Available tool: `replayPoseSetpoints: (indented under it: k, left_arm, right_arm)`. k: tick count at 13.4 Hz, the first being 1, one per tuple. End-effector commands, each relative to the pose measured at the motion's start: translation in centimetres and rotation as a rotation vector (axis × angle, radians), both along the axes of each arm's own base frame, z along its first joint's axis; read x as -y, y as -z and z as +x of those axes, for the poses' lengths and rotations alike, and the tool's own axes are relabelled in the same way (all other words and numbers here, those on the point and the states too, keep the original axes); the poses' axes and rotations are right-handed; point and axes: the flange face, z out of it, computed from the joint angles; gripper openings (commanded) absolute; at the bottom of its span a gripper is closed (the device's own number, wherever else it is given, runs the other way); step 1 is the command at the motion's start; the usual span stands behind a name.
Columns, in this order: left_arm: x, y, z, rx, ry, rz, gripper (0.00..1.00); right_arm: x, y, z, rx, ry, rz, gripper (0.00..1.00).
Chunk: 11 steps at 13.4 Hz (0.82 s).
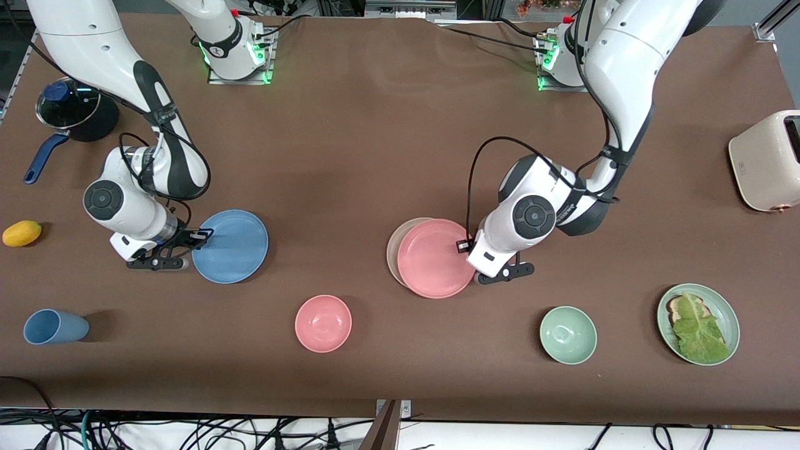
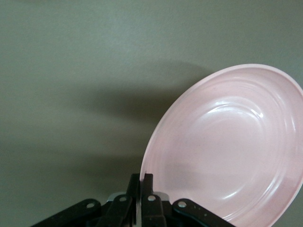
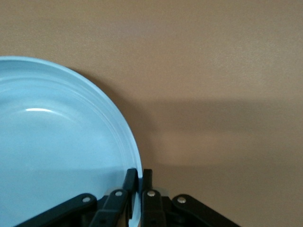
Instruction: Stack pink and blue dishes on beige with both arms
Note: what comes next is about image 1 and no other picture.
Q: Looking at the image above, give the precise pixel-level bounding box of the pink plate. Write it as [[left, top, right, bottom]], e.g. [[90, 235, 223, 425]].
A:
[[397, 219, 479, 299]]

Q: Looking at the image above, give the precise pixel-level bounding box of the blue plate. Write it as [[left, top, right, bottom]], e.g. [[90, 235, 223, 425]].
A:
[[191, 209, 269, 285]]

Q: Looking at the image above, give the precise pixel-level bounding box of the beige plate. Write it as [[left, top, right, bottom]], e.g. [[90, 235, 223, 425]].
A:
[[386, 217, 433, 288]]

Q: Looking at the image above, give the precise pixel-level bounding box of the brown table cover sheet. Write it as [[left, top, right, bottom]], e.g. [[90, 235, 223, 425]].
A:
[[0, 12, 800, 426]]

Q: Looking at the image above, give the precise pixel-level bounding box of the green bowl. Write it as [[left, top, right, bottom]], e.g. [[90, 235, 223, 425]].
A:
[[539, 306, 598, 365]]

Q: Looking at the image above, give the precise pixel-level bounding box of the pink bowl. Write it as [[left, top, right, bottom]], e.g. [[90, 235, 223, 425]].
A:
[[294, 294, 353, 353]]

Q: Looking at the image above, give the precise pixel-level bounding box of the blue cup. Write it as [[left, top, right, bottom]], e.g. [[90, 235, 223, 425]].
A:
[[23, 309, 90, 346]]

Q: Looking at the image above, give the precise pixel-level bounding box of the yellow lemon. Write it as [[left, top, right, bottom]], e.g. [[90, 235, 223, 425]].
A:
[[2, 220, 43, 248]]

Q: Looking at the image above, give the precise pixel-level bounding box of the glass lid blue knob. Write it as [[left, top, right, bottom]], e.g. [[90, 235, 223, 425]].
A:
[[36, 76, 101, 130]]

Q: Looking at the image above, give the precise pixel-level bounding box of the toast slice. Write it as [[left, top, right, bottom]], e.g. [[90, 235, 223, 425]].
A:
[[666, 296, 710, 329]]

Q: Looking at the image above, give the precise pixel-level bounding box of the white power strip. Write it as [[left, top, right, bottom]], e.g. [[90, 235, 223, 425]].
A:
[[247, 0, 294, 16]]

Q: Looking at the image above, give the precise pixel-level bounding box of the green lettuce leaf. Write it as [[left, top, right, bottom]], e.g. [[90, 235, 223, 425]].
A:
[[672, 292, 731, 364]]

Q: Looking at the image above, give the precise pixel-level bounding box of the green plate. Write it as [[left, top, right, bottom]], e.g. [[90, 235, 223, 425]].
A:
[[657, 283, 741, 366]]

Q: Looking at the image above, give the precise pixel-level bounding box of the beige toaster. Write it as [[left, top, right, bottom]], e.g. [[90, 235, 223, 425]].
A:
[[728, 110, 800, 213]]

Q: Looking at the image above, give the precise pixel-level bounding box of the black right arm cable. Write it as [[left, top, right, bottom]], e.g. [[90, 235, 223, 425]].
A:
[[117, 130, 193, 221]]

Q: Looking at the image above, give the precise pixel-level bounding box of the black pot blue handle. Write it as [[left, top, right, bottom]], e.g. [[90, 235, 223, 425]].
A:
[[24, 87, 120, 185]]

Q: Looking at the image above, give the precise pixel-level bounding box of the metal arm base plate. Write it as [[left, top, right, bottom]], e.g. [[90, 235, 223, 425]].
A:
[[207, 28, 274, 85], [537, 37, 603, 93]]

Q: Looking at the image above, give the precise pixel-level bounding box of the metal table clamp bracket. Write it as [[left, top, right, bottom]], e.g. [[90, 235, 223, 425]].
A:
[[375, 399, 413, 421]]

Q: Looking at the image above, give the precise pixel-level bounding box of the brown wooden post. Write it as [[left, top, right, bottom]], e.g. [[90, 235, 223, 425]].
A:
[[359, 400, 402, 450]]

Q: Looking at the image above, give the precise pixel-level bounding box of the black base cable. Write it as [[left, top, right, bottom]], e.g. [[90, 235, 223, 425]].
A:
[[253, 14, 313, 38], [437, 17, 551, 54]]

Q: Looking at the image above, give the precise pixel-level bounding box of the aluminium frame rail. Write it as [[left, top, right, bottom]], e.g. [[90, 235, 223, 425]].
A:
[[753, 0, 800, 43], [0, 31, 39, 123]]

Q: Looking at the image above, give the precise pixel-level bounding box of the grey metal bracket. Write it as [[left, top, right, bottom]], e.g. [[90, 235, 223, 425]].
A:
[[364, 0, 458, 21]]

